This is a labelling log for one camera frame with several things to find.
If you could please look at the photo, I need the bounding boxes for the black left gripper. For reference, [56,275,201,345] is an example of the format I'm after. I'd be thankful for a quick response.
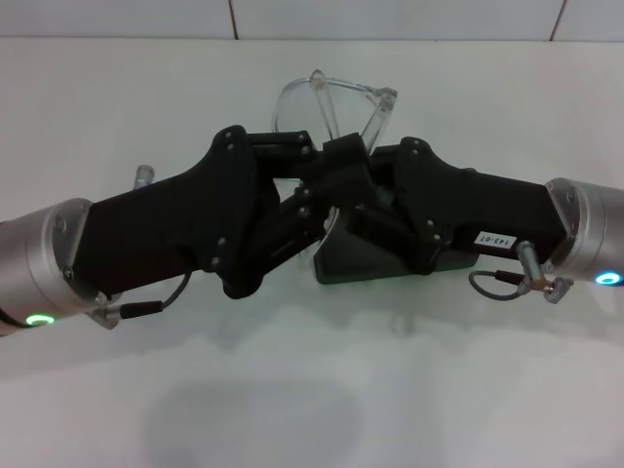
[72,125,379,299]

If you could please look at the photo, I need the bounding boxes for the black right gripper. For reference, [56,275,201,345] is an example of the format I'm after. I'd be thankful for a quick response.
[250,130,569,276]

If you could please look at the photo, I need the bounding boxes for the green glasses case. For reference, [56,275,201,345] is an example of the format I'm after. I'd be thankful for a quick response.
[311,228,482,285]

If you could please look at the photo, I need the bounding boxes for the clear white glasses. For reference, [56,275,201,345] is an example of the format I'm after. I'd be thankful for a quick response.
[272,69,401,264]

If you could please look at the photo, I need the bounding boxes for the silver left connector plug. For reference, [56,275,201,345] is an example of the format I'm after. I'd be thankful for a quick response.
[131,164,157,189]

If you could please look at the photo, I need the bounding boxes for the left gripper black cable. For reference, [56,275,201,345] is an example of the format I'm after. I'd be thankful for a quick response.
[95,270,194,331]

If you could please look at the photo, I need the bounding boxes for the right gripper cable with plugs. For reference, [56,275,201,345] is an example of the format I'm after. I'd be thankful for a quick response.
[468,241,577,306]

